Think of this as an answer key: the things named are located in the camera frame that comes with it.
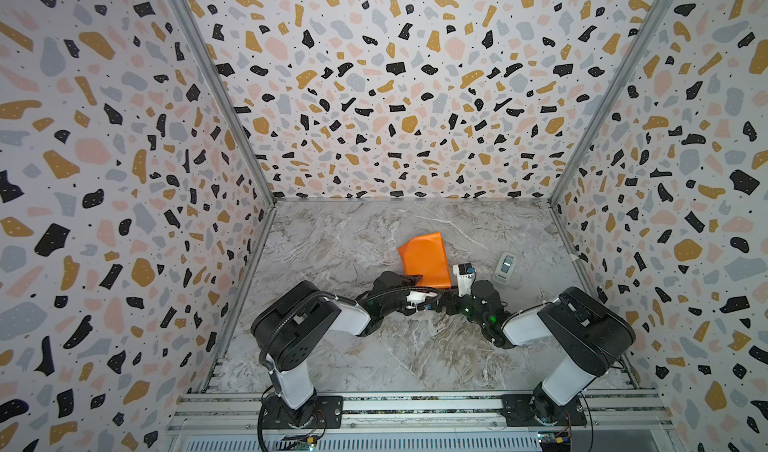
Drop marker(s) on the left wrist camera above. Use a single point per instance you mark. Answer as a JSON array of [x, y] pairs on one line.
[[416, 299]]

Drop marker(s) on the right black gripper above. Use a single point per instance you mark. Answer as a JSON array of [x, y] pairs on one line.
[[453, 300]]

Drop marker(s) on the white tape dispenser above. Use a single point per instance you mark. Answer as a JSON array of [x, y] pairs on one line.
[[504, 268]]

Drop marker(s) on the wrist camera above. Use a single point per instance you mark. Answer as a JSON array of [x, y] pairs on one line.
[[416, 299], [465, 274]]

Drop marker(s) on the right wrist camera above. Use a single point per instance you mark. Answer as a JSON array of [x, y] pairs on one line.
[[465, 274]]

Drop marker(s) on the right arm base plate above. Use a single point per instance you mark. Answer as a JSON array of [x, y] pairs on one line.
[[534, 410]]

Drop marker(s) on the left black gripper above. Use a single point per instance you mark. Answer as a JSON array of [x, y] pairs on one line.
[[405, 280]]

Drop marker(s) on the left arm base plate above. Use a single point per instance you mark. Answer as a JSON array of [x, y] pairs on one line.
[[300, 413]]

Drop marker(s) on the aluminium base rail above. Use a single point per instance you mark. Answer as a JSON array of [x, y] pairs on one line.
[[597, 420]]

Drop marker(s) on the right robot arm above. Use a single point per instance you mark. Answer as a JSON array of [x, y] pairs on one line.
[[592, 336]]

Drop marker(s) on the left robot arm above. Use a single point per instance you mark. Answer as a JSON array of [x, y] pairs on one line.
[[289, 330]]

